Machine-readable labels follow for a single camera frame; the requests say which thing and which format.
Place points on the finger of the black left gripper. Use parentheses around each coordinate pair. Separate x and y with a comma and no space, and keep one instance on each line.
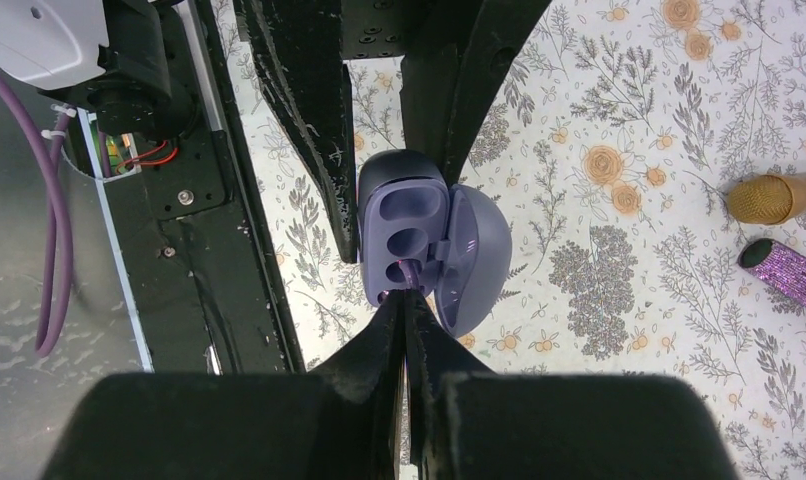
(452,70)
(297,50)

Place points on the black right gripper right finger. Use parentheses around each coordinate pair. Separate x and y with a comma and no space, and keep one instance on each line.
(469,422)

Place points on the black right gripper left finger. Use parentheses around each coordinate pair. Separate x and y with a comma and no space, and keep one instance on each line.
(337,421)

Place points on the purple earbud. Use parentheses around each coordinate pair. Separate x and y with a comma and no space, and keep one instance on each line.
(406,274)

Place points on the purple earbud charging case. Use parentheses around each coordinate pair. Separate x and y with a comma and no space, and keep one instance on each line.
(406,210)

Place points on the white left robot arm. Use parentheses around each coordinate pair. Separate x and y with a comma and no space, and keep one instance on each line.
(54,45)

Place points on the floral table mat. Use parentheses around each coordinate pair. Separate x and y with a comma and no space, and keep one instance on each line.
(609,148)

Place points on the gold microphone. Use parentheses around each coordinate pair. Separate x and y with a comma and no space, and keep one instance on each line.
(768,199)

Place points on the purple glitter microphone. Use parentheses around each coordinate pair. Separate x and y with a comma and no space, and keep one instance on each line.
(777,266)

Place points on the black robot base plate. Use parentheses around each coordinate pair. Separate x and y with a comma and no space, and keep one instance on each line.
(187,227)

